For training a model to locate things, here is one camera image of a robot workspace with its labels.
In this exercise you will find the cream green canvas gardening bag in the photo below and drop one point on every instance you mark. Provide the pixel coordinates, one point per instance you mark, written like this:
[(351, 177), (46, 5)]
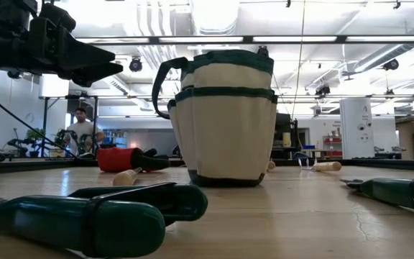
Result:
[(225, 136)]

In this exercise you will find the person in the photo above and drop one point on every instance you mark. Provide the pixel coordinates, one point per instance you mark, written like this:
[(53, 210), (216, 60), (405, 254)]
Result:
[(83, 131)]

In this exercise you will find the white round pillar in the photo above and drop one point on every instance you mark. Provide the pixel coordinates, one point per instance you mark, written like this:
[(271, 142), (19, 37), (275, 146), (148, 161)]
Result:
[(350, 136)]

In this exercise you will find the white round ceiling duct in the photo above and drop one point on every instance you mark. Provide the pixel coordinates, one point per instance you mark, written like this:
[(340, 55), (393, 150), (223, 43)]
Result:
[(214, 18)]

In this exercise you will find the white hanging light box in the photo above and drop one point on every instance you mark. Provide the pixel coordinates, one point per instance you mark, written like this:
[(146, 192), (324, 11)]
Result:
[(54, 86)]

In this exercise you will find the red black gardening glove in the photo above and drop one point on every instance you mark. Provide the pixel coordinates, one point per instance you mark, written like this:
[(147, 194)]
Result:
[(115, 160)]

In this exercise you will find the yellow container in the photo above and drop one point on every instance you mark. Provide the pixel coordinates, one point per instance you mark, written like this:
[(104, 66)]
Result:
[(286, 139)]

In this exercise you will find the black metal background rig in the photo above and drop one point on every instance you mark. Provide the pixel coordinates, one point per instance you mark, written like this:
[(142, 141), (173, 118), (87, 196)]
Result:
[(45, 126)]

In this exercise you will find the green background potted plant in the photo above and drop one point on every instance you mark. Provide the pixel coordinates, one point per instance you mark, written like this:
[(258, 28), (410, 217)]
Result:
[(35, 135)]

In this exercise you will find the small shelf red boxes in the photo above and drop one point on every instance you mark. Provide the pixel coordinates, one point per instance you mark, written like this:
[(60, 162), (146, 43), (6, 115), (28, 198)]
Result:
[(332, 140)]

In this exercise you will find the black aluminium table frame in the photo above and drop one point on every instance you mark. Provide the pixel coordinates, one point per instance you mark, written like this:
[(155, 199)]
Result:
[(390, 164)]

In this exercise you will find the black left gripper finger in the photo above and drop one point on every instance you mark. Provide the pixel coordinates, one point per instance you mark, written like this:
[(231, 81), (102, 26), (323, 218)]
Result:
[(92, 76), (74, 54)]

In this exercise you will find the black background robot arm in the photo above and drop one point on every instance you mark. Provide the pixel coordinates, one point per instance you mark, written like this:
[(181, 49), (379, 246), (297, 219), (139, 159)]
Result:
[(60, 136)]

